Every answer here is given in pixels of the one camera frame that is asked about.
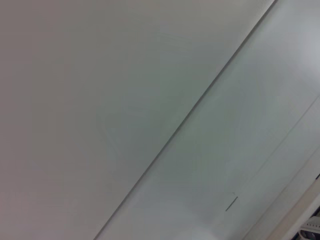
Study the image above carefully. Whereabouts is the white perforated device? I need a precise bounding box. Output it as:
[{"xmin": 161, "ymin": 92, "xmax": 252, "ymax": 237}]
[{"xmin": 300, "ymin": 215, "xmax": 320, "ymax": 239}]

